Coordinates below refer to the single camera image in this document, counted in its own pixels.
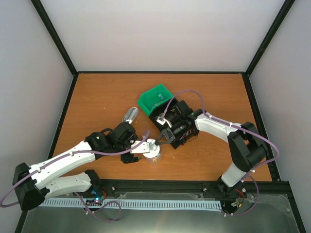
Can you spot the clear plastic jar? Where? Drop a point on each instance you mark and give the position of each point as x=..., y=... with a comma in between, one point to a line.
x=154, y=159

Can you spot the black popsicle candy bin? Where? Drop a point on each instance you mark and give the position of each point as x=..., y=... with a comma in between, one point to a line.
x=176, y=111

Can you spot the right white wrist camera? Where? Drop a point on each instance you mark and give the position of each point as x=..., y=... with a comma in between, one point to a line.
x=162, y=121

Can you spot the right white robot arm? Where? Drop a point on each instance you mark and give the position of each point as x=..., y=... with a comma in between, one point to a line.
x=246, y=149

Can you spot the green candy bin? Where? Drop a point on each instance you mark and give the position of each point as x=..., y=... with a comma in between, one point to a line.
x=153, y=98

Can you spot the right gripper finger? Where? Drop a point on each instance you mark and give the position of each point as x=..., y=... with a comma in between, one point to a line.
x=161, y=142
x=165, y=134

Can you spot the light blue cable duct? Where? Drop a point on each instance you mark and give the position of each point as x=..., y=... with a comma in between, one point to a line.
x=126, y=204

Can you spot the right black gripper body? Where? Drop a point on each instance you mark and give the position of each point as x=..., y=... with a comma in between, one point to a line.
x=180, y=131

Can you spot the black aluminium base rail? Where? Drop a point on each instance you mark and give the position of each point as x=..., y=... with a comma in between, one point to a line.
x=155, y=186

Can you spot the black lollipop candy bin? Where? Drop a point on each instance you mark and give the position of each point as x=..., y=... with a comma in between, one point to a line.
x=184, y=138

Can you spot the metal scoop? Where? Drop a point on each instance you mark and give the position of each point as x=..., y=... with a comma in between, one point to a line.
x=130, y=115

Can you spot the silver jar lid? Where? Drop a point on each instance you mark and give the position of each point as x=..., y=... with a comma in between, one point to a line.
x=154, y=149

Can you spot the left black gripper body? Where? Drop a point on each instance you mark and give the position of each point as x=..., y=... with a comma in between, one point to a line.
x=125, y=158

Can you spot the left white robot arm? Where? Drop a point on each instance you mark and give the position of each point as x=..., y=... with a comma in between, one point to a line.
x=36, y=183

